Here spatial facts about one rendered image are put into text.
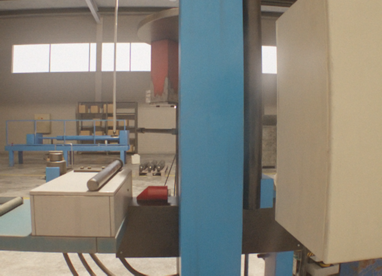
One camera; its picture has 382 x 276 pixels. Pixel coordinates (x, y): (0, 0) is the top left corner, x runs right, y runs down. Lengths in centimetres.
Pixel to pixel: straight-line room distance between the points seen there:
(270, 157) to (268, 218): 828
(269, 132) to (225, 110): 854
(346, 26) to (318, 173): 20
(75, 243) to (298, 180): 62
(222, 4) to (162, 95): 65
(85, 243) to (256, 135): 63
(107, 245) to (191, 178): 30
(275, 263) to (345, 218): 82
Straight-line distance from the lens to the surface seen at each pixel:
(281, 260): 124
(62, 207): 86
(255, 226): 115
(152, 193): 113
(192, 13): 87
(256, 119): 100
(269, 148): 938
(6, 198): 130
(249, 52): 103
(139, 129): 133
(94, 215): 84
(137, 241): 113
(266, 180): 104
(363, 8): 47
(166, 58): 142
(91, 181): 82
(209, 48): 84
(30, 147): 1067
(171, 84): 143
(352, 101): 42
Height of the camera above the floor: 137
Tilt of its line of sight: 1 degrees down
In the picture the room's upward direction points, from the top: straight up
